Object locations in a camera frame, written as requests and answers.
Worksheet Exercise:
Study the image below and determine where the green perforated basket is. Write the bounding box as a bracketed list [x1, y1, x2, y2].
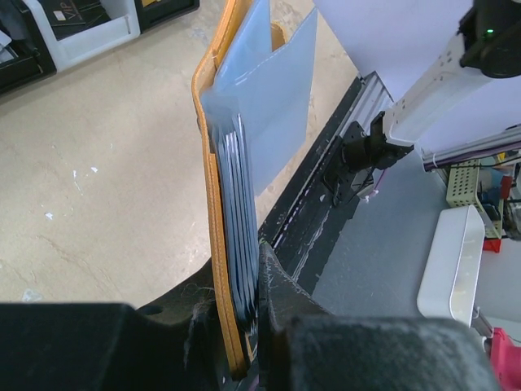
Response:
[446, 160, 504, 239]

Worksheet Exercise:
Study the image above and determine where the yellow leather card holder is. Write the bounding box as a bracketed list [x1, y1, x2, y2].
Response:
[191, 1, 317, 380]

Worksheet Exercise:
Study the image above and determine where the pink tool holder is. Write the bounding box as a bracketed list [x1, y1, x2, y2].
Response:
[490, 327, 521, 390]

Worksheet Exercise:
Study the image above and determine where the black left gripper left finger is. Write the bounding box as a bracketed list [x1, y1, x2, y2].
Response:
[1, 265, 230, 390]

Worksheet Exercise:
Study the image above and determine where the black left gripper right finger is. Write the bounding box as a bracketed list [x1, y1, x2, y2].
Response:
[257, 242, 500, 390]

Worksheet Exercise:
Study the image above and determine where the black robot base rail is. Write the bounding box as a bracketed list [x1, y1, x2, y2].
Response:
[256, 75, 416, 292]

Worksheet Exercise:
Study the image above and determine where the black item in box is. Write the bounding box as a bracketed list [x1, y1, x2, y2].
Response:
[42, 0, 131, 41]

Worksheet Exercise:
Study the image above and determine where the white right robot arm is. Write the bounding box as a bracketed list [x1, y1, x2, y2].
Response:
[340, 1, 520, 173]

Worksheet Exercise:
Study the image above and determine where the black three-compartment organizer box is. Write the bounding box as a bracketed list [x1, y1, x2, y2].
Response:
[1, 0, 199, 95]

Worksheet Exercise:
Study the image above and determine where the white plastic tray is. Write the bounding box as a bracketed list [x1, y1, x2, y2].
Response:
[417, 205, 485, 327]

